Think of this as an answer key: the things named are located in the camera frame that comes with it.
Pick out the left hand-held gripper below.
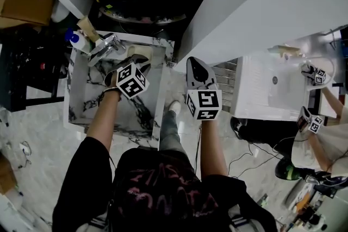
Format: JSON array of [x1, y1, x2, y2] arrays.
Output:
[[104, 53, 151, 100]]

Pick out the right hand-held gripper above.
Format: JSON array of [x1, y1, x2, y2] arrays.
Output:
[[185, 56, 223, 121]]

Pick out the beige soap dish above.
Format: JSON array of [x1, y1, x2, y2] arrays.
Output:
[[127, 45, 154, 64]]

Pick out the marble sink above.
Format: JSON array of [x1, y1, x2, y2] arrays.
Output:
[[63, 30, 176, 151]]

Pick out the another person's forearm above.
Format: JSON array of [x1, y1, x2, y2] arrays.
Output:
[[320, 85, 344, 118], [308, 131, 334, 172]]

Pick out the person's right forearm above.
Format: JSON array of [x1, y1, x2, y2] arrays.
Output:
[[199, 116, 229, 180]]

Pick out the person's left forearm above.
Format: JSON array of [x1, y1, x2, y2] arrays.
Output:
[[85, 86, 122, 154]]

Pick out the beige plastic dish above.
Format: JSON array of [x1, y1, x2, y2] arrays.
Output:
[[267, 44, 301, 59]]

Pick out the person's white shoe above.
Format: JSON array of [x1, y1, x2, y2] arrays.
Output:
[[167, 100, 182, 116]]

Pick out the grey slatted floor rack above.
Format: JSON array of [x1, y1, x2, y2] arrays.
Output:
[[213, 58, 239, 107]]

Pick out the chrome faucet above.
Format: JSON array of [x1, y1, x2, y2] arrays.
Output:
[[87, 33, 127, 67]]

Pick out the round metal tray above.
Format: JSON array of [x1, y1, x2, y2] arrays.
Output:
[[98, 5, 187, 26]]

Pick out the person's grey trouser leg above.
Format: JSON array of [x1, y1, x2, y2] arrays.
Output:
[[158, 109, 189, 156]]

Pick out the white ceramic basin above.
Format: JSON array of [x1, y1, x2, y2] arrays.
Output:
[[230, 47, 339, 122]]

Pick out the beige cardboard tube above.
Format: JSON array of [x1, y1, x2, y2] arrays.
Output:
[[76, 15, 101, 43]]

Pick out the white bottle with blue cap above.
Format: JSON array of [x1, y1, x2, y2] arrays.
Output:
[[64, 27, 92, 55]]

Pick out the white paper roll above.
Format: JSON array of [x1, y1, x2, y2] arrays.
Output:
[[51, 2, 70, 23]]

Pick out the person's black printed shirt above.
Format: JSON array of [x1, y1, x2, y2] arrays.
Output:
[[52, 136, 278, 232]]

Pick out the dark green rounded object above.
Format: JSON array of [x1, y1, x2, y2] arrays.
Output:
[[274, 157, 304, 181]]

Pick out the black shelf rack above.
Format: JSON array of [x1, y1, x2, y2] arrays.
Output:
[[0, 26, 69, 112]]

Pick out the pile of electronic parts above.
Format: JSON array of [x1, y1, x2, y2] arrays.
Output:
[[282, 176, 348, 232]]

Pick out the black wrist bracelet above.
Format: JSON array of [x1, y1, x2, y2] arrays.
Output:
[[98, 87, 122, 107]]

